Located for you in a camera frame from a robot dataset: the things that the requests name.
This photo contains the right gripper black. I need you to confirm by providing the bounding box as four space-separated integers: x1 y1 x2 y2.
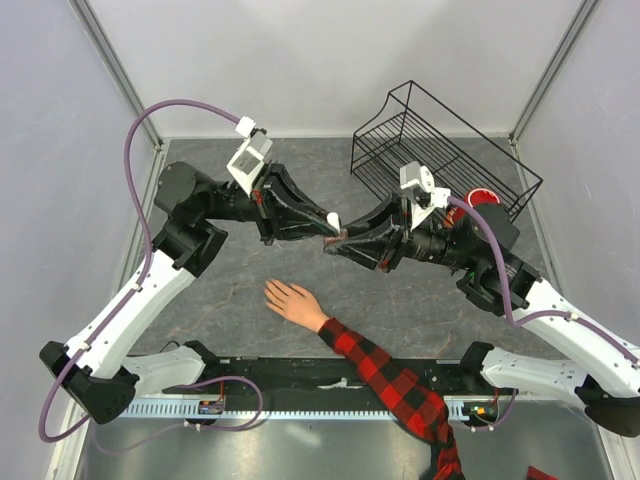
325 191 477 274

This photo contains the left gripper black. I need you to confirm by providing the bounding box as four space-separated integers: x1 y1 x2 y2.
201 158 340 244

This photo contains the glitter red nail polish bottle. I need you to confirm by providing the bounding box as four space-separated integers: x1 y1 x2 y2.
323 229 348 246

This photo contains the red plaid sleeve forearm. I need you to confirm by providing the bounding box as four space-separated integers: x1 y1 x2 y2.
318 318 464 479

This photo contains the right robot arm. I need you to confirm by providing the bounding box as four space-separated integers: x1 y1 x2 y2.
324 195 639 438

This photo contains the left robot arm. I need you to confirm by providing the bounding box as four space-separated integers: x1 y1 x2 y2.
40 160 340 424

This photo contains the red mug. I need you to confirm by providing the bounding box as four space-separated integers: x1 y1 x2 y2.
443 187 501 228

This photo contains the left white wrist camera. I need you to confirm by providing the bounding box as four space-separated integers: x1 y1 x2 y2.
227 130 273 196

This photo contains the black wire rack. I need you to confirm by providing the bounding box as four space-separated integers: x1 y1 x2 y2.
350 80 543 220

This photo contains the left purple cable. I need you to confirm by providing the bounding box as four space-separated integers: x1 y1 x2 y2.
37 98 244 444

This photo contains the purple cable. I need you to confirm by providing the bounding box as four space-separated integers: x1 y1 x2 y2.
37 98 244 444
447 197 640 366

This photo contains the white slotted cable duct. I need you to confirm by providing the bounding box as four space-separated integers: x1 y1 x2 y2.
120 392 492 421

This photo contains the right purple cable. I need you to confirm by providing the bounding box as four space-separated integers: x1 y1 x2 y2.
447 197 640 366

